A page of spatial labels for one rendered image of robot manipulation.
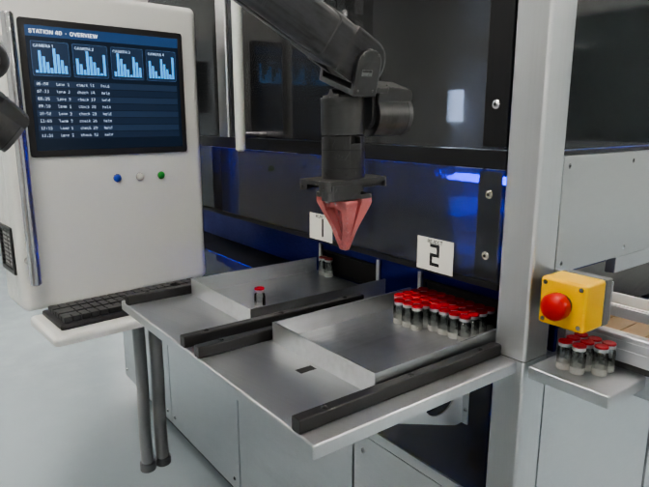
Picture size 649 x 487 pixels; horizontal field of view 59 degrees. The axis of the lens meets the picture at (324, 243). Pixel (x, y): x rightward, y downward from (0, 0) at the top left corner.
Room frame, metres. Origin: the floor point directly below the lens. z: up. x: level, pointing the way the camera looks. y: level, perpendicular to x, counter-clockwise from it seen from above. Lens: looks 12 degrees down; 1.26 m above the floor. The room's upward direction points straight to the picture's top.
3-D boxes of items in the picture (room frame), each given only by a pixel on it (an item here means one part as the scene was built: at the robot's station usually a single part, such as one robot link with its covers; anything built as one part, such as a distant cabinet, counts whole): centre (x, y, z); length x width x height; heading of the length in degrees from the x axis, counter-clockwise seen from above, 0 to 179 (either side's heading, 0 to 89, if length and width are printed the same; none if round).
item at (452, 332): (0.99, -0.19, 0.90); 0.18 x 0.02 x 0.05; 38
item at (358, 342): (0.94, -0.12, 0.90); 0.34 x 0.26 x 0.04; 128
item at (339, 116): (0.77, -0.03, 1.26); 0.07 x 0.06 x 0.07; 123
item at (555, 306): (0.78, -0.33, 0.99); 0.04 x 0.04 x 0.04; 37
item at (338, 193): (0.76, -0.02, 1.13); 0.07 x 0.07 x 0.09; 37
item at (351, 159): (0.77, -0.02, 1.20); 0.10 x 0.07 x 0.07; 127
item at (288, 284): (1.21, 0.08, 0.90); 0.34 x 0.26 x 0.04; 127
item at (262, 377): (1.03, 0.03, 0.87); 0.70 x 0.48 x 0.02; 37
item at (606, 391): (0.83, -0.41, 0.87); 0.14 x 0.13 x 0.02; 127
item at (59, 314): (1.37, 0.47, 0.82); 0.40 x 0.14 x 0.02; 131
